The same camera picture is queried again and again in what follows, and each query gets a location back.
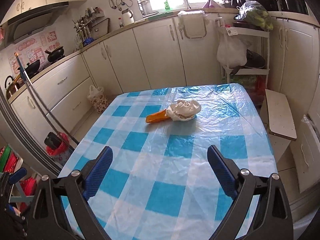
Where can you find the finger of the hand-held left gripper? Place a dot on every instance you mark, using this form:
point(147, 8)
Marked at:
point(18, 175)

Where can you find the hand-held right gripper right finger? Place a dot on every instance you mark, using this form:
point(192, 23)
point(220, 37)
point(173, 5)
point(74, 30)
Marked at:
point(221, 172)

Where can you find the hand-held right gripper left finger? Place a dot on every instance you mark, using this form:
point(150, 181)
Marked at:
point(98, 172)

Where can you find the cream white paper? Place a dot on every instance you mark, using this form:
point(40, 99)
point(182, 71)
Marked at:
point(183, 108)

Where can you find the long orange peel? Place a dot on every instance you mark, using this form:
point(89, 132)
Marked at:
point(156, 117)

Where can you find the pile of red green slippers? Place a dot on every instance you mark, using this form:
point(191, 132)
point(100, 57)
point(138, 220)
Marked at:
point(11, 162)

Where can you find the blue and white shoe rack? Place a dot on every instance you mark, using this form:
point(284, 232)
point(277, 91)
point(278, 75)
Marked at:
point(21, 197)

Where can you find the red plastic bag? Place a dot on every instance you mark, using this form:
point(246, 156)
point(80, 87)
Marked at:
point(60, 152)

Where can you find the blue checked plastic tablecloth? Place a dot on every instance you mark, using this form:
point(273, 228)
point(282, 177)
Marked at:
point(160, 170)

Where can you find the floral waste bin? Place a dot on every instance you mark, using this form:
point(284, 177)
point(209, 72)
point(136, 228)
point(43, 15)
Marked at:
point(98, 102)

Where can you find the white step stool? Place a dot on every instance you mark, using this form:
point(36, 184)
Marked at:
point(280, 115)

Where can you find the metal stovetop kettle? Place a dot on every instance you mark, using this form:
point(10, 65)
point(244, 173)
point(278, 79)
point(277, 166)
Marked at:
point(11, 87)

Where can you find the red produce bag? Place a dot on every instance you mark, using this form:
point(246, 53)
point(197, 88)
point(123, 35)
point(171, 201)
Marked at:
point(260, 90)

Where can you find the green produce bag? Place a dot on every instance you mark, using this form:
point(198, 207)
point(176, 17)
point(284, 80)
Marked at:
point(246, 83)

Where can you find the black wok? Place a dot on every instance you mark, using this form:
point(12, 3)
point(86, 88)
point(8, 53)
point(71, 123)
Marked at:
point(33, 67)

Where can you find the black pan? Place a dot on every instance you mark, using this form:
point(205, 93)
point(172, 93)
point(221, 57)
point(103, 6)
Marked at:
point(255, 60)

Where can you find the white plastic carrier bag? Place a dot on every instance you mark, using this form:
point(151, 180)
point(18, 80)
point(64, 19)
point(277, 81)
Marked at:
point(231, 52)

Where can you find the black cooking pot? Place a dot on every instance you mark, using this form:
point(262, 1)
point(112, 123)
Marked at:
point(56, 55)

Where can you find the cream kitchen base cabinets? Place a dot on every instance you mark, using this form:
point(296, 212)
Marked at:
point(155, 55)

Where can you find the blue container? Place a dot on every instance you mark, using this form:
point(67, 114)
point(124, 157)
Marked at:
point(88, 42)

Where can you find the white kitchen trolley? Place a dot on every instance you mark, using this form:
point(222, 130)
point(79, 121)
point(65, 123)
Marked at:
point(250, 31)

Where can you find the dark-rimmed tray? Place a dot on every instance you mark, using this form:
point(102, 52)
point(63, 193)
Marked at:
point(103, 26)

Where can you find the white hanging door bin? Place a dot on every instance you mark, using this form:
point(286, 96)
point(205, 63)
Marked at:
point(192, 25)

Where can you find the range hood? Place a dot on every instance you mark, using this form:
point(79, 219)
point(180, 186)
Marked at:
point(32, 22)

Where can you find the white thermos jug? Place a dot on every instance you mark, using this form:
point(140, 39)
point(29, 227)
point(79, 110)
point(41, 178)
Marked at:
point(127, 17)

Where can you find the clear bag of green vegetables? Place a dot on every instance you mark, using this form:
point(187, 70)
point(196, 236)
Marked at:
point(257, 15)

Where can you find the green dish soap bottle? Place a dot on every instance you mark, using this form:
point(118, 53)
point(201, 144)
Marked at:
point(167, 5)

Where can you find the black rice cooker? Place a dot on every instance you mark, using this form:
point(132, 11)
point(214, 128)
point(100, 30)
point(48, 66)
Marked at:
point(292, 3)

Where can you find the pink wall stickers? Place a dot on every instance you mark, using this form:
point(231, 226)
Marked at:
point(32, 52)

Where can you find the wall utensil rack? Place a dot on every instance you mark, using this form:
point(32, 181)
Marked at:
point(85, 30)

